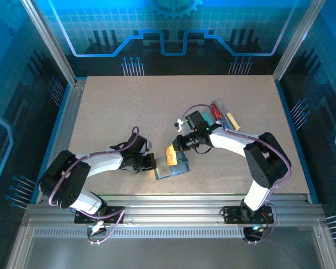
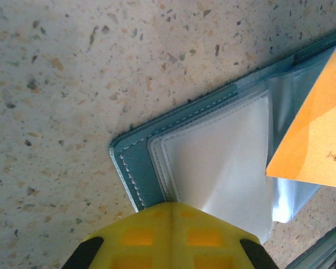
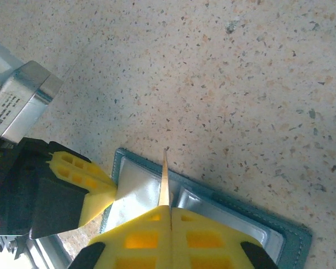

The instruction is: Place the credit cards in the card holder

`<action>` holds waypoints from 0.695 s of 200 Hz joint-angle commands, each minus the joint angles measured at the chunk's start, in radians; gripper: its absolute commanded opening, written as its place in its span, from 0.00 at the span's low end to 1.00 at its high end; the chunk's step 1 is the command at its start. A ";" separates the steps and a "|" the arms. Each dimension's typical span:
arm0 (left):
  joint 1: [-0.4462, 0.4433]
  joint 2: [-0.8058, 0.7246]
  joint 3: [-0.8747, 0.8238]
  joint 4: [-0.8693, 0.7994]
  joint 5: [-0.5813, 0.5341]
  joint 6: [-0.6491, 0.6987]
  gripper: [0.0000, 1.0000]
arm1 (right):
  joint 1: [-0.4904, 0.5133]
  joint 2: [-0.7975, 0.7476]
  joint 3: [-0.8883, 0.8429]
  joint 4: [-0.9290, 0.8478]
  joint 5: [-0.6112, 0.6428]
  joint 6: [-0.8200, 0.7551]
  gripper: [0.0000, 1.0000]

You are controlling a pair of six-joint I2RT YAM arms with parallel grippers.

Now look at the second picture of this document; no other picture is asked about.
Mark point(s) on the gold VIP card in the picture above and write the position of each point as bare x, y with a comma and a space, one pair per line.
319, 126

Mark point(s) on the teal leather card holder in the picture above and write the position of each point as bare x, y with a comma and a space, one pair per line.
140, 157

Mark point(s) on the aluminium frame rail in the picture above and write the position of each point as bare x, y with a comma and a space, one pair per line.
324, 246

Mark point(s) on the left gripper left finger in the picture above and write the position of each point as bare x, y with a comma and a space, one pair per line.
134, 243

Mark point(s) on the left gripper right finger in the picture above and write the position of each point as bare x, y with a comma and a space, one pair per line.
207, 243

